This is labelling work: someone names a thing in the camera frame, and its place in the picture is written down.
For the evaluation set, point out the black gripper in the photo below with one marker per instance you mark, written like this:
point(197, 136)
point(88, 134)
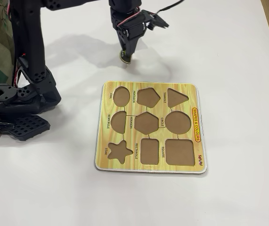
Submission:
point(127, 40)

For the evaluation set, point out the black semicircle piece yellow pin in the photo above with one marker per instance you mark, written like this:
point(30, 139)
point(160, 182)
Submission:
point(124, 60)

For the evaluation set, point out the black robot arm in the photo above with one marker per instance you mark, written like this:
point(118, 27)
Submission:
point(33, 47)

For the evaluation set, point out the wooden shape puzzle board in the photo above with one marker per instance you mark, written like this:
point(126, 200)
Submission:
point(129, 150)

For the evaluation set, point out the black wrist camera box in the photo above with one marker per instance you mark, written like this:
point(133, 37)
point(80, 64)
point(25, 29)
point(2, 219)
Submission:
point(157, 21)

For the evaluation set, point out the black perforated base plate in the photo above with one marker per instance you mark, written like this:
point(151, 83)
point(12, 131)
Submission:
point(28, 128)

